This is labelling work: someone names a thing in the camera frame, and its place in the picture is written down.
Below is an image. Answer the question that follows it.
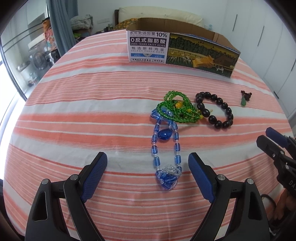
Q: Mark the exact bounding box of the dark round bead bracelet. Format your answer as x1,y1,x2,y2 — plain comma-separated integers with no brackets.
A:
195,91,234,130

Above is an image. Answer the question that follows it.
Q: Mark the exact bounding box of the green bead necklace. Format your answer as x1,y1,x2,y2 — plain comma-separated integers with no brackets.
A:
155,90,204,125

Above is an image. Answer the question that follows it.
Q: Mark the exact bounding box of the blue crystal necklace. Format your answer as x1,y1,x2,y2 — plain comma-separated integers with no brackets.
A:
150,106,183,191

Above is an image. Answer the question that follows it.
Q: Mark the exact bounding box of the green jade pendant charm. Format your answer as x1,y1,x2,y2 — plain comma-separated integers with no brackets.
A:
241,90,252,107

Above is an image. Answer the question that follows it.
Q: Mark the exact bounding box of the white built-in wardrobe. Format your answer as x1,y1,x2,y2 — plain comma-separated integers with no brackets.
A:
219,0,296,117

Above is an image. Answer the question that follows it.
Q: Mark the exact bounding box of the pink white striped cloth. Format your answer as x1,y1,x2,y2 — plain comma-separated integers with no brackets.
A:
4,30,292,240

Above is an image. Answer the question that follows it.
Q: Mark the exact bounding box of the open cardboard box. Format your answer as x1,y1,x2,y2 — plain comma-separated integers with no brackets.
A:
126,18,240,78

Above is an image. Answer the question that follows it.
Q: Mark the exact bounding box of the grey washing machine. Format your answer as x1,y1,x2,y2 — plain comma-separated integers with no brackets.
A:
29,41,56,71

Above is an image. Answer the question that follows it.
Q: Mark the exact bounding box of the glass sliding door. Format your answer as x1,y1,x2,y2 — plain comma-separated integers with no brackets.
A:
1,1,60,100

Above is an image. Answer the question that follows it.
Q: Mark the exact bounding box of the bed with floral duvet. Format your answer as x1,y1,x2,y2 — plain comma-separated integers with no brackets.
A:
114,6,204,30

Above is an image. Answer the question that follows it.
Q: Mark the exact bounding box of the pile of clothes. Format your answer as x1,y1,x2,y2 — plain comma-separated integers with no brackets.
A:
70,14,93,30

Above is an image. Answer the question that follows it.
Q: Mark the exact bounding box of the blue grey curtain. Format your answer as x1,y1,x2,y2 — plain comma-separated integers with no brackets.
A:
47,0,78,57

